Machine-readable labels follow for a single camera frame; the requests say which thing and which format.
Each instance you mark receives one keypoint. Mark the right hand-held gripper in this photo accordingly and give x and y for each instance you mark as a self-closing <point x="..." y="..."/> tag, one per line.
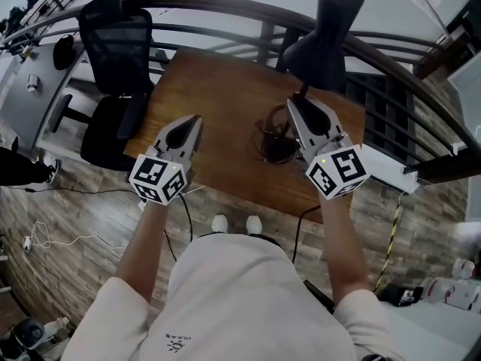
<point x="338" y="171"/>

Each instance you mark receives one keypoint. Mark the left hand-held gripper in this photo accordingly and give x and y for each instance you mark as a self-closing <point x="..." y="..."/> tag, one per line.
<point x="158" y="179"/>

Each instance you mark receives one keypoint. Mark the black desk lamp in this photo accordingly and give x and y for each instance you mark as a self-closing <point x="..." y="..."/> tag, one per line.
<point x="327" y="51"/>

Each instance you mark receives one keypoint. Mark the person's right forearm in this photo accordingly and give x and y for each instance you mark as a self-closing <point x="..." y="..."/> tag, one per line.
<point x="343" y="254"/>

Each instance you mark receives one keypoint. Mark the person's left forearm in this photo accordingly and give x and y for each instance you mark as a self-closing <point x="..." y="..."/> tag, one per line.
<point x="144" y="254"/>

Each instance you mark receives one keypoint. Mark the small white box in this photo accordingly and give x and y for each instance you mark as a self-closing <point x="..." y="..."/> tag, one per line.
<point x="33" y="83"/>

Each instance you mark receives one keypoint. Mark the grey desk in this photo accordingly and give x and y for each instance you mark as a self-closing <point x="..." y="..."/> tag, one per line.
<point x="15" y="107"/>

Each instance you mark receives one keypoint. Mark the black mesh office chair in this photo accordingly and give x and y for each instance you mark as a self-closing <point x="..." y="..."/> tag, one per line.
<point x="101" y="141"/>

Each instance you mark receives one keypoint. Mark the dark staircase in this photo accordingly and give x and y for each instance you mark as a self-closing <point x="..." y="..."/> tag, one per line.
<point x="394" y="115"/>

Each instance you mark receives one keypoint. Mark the white balcony edge panel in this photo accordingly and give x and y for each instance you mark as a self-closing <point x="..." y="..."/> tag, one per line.
<point x="391" y="167"/>

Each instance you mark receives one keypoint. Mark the person's left white shoe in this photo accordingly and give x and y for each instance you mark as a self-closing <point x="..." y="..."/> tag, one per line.
<point x="219" y="223"/>

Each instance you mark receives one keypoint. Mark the person's white shoe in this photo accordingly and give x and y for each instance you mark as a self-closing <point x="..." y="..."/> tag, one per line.
<point x="219" y="223"/>
<point x="254" y="225"/>

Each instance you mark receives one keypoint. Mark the person's right white shoe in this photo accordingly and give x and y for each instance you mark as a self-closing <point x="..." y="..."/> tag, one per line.
<point x="254" y="225"/>

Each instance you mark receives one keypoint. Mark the person's black trousers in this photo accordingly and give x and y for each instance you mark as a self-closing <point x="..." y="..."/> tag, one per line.
<point x="270" y="240"/>

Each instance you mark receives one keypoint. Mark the yellow black striped tape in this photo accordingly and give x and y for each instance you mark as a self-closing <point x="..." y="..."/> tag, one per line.
<point x="391" y="243"/>

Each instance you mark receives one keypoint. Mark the dark curved railing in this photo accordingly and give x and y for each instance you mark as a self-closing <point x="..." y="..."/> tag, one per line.
<point x="451" y="165"/>

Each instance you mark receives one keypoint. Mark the black bag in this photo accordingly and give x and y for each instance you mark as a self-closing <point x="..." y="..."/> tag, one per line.
<point x="63" y="53"/>

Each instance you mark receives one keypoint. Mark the person's white shirt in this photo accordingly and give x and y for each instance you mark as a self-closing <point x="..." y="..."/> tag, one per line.
<point x="240" y="307"/>

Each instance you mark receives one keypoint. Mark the white power adapter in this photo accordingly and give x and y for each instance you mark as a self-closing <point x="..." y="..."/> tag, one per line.
<point x="27" y="244"/>

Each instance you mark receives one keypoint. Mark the black box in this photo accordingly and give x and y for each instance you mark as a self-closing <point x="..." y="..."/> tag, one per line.
<point x="400" y="295"/>

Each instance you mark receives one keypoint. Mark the red white boxes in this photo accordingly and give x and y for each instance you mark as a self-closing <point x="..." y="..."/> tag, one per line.
<point x="454" y="288"/>

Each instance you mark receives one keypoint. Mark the white table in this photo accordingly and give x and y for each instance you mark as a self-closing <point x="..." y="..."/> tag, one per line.
<point x="432" y="333"/>

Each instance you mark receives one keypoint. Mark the grey round device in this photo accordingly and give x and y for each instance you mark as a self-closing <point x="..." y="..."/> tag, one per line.
<point x="28" y="333"/>

